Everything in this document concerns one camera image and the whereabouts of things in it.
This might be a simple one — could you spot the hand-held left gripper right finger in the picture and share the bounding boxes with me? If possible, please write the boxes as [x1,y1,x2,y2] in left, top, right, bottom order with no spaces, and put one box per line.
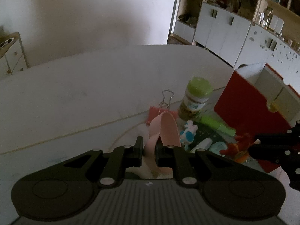
[155,142,240,188]

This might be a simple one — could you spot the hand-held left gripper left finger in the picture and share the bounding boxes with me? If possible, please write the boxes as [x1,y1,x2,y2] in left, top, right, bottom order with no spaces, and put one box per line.
[47,136,144,188]

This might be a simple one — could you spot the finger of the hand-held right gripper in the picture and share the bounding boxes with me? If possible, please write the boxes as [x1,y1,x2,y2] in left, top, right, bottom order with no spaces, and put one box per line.
[249,144,300,164]
[254,121,300,144]

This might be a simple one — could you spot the pink silicone strap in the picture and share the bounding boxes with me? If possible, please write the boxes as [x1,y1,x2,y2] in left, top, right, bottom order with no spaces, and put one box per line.
[142,111,182,172]

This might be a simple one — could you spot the red and orange toy figure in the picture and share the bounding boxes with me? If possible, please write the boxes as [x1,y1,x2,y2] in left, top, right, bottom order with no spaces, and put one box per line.
[220,133,255,164]

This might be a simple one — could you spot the pink binder clip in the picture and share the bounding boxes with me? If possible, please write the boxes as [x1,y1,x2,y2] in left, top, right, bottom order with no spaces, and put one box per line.
[146,90,179,126]

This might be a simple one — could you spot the red cardboard box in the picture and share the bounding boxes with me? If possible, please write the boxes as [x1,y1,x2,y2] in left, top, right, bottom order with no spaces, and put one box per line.
[213,63,300,174]

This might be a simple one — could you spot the green-lid bottle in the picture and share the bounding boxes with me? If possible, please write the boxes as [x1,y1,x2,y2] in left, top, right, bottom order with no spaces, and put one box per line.
[178,76,213,123]

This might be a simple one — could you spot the white and blue toy figure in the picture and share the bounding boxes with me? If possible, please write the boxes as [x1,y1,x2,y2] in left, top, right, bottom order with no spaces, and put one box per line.
[179,119,199,151]

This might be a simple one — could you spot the white tube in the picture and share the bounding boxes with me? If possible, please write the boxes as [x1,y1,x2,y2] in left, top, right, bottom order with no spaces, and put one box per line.
[190,137,213,153]

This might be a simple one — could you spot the light blue packet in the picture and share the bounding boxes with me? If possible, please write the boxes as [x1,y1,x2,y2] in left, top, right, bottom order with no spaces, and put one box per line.
[208,142,228,155]

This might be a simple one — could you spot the green highlighter pen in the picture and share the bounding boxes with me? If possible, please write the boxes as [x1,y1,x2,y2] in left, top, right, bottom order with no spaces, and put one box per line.
[199,114,236,137]

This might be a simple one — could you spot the low white cabinet with stickers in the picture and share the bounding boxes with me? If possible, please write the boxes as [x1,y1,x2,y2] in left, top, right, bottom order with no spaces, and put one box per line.
[234,23,300,80]

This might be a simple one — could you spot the tall white cabinet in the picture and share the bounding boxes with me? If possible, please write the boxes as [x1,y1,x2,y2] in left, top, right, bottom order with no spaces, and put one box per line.
[168,0,268,68]

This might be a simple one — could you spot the group of clear bottles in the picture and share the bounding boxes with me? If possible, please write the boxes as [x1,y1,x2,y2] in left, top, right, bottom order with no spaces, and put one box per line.
[257,7,274,28]

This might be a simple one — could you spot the row of shelf ornaments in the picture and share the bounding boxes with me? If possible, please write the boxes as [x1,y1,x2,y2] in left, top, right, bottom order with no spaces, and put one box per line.
[206,0,247,15]

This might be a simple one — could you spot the small wooden drawer cabinet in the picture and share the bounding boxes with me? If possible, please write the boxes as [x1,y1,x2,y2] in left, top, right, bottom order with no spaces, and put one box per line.
[0,31,30,76]

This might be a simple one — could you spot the white sunglasses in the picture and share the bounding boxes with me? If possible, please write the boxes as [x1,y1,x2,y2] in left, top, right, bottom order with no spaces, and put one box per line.
[0,37,15,48]

